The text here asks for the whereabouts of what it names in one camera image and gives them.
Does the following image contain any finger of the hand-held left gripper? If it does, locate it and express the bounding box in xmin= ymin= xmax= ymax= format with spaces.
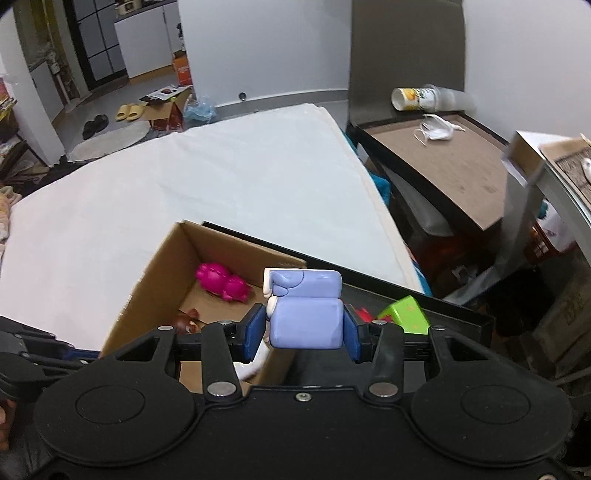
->
xmin=0 ymin=316 xmax=101 ymax=366

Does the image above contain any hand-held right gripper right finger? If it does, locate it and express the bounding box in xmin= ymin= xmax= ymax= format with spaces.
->
xmin=342 ymin=305 xmax=523 ymax=400

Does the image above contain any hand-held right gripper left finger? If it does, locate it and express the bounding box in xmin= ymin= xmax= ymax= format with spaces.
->
xmin=99 ymin=305 xmax=269 ymax=400

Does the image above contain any purple cube toy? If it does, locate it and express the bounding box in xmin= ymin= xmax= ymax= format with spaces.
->
xmin=263 ymin=268 xmax=346 ymax=350

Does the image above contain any green toy block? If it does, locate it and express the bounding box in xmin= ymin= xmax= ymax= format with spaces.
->
xmin=378 ymin=296 xmax=430 ymax=336

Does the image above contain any magenta pig toy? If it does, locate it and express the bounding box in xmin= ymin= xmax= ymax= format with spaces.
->
xmin=195 ymin=262 xmax=253 ymax=305

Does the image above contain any brown-haired doll figurine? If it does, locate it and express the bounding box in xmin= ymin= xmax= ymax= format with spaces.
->
xmin=173 ymin=308 xmax=202 ymax=336

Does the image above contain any person's left hand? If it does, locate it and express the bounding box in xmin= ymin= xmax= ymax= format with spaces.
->
xmin=0 ymin=401 xmax=14 ymax=452

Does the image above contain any black tray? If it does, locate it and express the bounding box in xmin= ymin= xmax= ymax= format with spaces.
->
xmin=202 ymin=222 xmax=496 ymax=389

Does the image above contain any white bed mattress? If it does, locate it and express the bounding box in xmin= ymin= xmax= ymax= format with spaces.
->
xmin=0 ymin=104 xmax=426 ymax=352

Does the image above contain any brown side table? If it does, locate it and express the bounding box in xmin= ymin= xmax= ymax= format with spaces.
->
xmin=346 ymin=111 xmax=514 ymax=237

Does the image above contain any pale floor rug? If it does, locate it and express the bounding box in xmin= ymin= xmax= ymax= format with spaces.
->
xmin=67 ymin=120 xmax=150 ymax=162

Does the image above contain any white face mask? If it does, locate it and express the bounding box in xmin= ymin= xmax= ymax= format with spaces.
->
xmin=414 ymin=114 xmax=467 ymax=148

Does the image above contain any pair of black slippers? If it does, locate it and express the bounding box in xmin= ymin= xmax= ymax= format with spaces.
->
xmin=82 ymin=114 xmax=110 ymax=140

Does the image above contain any blue plastic bag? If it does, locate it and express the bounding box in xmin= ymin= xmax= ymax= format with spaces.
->
xmin=182 ymin=95 xmax=217 ymax=125

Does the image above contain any floor cardboard box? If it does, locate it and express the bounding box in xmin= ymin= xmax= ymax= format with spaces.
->
xmin=139 ymin=84 xmax=194 ymax=133

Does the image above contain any stack of plastic cups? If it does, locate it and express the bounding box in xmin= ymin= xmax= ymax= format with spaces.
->
xmin=392 ymin=84 xmax=476 ymax=113

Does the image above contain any orange carton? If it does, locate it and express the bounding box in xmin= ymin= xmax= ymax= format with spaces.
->
xmin=172 ymin=51 xmax=193 ymax=88

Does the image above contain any white kitchen cabinet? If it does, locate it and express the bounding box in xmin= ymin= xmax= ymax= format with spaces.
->
xmin=113 ymin=0 xmax=184 ymax=79

